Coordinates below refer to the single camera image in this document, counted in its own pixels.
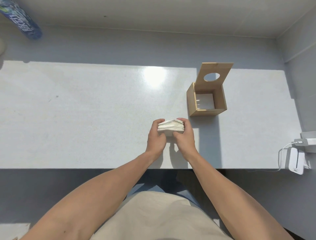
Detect person's left hand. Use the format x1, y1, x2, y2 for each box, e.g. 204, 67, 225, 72
146, 119, 167, 156

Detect person's right hand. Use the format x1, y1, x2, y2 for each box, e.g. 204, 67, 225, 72
172, 118, 198, 162

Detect stack of white tissues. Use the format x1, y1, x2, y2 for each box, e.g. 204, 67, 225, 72
157, 119, 185, 137

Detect person's left forearm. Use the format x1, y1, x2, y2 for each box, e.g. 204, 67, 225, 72
18, 150, 159, 240

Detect person's right forearm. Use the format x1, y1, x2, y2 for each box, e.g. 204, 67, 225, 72
187, 153, 294, 240

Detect wooden tissue box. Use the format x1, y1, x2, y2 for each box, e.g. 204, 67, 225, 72
186, 83, 227, 117

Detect blue jeans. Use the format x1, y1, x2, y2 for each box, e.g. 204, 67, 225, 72
126, 170, 205, 207

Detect wooden lid with round hole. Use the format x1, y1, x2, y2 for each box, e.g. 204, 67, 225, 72
195, 62, 234, 87

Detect beige shirt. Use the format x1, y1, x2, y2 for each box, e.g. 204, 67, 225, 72
90, 191, 234, 240

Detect white power bank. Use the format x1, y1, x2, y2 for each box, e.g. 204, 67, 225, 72
285, 148, 306, 175

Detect grey adapter block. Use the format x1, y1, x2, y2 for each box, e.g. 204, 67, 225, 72
294, 131, 316, 153

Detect blue plastic bottle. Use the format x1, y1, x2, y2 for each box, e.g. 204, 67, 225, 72
0, 5, 42, 40

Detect white cable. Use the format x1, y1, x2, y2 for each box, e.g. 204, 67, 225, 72
278, 141, 312, 171

